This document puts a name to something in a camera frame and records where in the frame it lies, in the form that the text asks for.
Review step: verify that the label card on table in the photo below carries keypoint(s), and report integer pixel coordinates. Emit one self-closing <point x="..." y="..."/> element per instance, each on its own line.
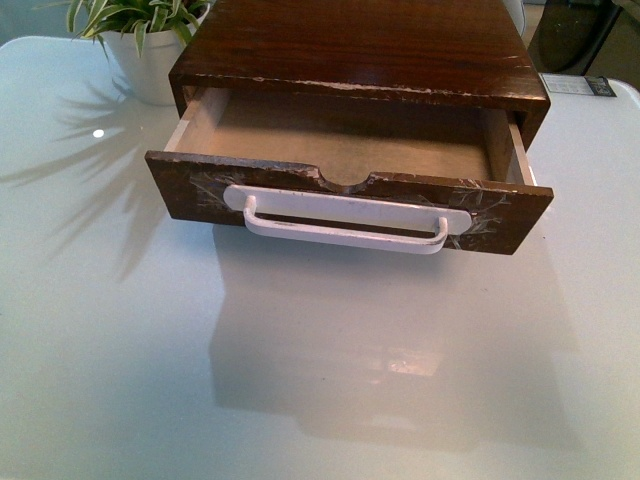
<point x="578" y="85"/>

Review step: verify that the dark wooden drawer cabinet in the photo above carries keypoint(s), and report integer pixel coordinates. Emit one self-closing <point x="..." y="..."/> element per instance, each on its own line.
<point x="460" y="53"/>

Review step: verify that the spider plant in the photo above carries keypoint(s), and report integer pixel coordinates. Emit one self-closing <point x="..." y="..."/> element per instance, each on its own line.
<point x="139" y="18"/>

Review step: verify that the white plant pot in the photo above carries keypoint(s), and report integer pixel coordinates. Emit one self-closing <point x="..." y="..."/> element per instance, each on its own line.
<point x="146" y="76"/>

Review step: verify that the dark wooden drawer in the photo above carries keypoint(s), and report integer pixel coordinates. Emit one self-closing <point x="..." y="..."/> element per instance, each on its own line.
<point x="442" y="156"/>

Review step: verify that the black chair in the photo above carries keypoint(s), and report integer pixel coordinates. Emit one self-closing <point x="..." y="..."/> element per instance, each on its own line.
<point x="570" y="34"/>

